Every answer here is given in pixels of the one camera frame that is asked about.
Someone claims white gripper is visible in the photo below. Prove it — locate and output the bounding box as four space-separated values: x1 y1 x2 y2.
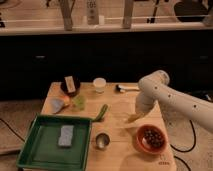
135 93 155 115

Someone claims yellow toy banana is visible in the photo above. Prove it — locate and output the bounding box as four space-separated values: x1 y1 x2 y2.
127 114 143 123

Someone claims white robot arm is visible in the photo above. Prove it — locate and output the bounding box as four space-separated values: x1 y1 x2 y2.
135 70 213 133

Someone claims white plastic cup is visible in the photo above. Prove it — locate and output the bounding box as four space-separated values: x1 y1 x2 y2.
93 77 106 93

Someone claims small metal cup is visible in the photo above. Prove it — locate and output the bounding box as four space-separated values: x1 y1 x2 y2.
95 133 110 149

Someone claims black white brush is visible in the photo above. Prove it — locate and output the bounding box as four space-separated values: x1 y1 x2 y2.
116 84 139 93

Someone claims orange bowl with berries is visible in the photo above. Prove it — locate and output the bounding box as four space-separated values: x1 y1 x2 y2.
136 124 167 155

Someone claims green toy lettuce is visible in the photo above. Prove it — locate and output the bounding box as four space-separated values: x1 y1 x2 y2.
73 95 85 110

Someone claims dark bowl with block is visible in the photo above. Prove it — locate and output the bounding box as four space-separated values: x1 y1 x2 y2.
60 76 81 97

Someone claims orange toy fruit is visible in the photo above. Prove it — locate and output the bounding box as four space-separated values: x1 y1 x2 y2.
61 96 70 107

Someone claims blue sponge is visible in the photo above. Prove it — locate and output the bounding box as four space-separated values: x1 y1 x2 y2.
58 125 74 147

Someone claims blue grey toy piece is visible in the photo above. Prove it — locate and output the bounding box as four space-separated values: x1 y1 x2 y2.
51 99 64 114

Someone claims green plastic tray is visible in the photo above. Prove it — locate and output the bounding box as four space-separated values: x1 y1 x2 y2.
15 114 93 171

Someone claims black power cable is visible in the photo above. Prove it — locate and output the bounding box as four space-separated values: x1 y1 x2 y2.
169 119 198 171

